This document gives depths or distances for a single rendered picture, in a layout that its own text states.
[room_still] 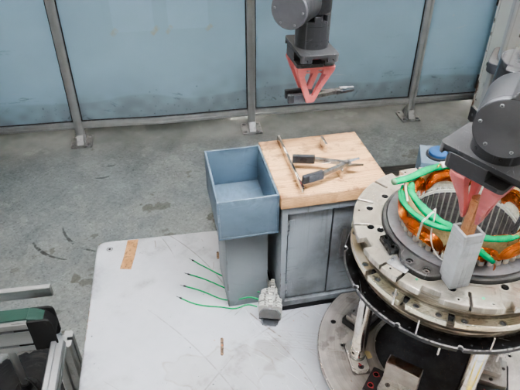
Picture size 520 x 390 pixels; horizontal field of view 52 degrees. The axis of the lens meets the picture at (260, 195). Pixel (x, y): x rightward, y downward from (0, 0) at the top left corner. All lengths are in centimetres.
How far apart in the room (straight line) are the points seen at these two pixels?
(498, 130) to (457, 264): 25
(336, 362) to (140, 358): 36
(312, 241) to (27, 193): 215
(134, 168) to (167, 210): 44
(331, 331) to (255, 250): 21
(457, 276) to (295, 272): 39
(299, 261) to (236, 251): 12
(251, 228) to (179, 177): 193
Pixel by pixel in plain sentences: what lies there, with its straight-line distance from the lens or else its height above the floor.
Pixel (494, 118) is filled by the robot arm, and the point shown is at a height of 138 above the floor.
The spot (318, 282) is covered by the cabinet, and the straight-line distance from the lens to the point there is 107.
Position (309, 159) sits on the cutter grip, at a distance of 95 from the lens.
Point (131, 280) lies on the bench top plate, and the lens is 118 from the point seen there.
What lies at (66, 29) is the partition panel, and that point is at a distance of 300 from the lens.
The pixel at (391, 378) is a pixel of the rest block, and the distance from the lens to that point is 94.
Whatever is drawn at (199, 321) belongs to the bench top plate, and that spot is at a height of 78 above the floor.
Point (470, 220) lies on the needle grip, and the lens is 68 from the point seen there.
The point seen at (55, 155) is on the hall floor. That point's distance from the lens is 321.
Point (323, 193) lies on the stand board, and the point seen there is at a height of 106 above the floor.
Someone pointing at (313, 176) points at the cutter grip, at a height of 109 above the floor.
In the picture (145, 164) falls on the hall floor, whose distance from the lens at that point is 298.
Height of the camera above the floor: 160
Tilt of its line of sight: 37 degrees down
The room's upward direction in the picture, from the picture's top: straight up
